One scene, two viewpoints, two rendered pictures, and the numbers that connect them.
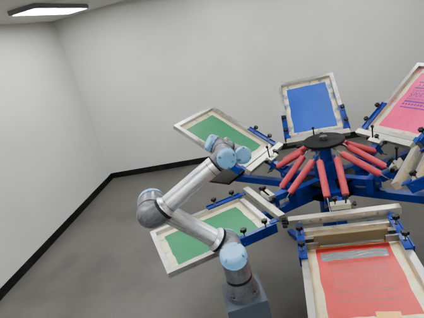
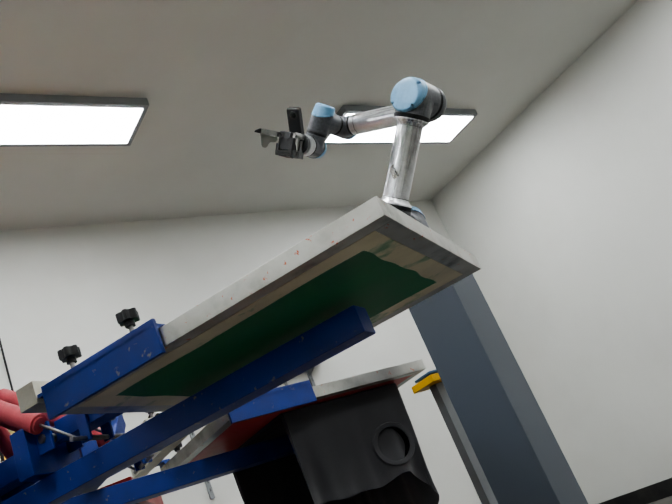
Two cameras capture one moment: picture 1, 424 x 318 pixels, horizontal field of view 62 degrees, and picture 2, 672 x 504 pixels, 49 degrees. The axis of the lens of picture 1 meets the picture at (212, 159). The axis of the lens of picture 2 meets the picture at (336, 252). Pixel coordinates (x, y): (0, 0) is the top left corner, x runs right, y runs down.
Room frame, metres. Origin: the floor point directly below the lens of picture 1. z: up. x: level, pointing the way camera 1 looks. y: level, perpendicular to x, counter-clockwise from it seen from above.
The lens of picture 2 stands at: (3.35, 1.18, 0.50)
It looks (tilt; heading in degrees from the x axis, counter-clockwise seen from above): 21 degrees up; 215
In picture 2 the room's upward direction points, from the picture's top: 23 degrees counter-clockwise
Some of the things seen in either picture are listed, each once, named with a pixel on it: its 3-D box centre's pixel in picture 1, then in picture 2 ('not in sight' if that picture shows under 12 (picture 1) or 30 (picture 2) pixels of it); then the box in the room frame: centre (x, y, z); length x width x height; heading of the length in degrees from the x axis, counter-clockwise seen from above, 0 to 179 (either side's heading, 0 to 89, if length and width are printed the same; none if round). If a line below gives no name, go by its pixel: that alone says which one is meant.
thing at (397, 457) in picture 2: not in sight; (355, 452); (1.47, -0.42, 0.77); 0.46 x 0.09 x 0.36; 166
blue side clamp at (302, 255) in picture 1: (301, 245); (269, 403); (1.78, -0.40, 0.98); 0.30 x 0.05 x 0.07; 166
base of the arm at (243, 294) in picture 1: (240, 283); not in sight; (1.27, 0.02, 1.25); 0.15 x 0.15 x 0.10
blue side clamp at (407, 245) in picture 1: (400, 235); not in sight; (1.64, -0.93, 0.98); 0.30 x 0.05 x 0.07; 166
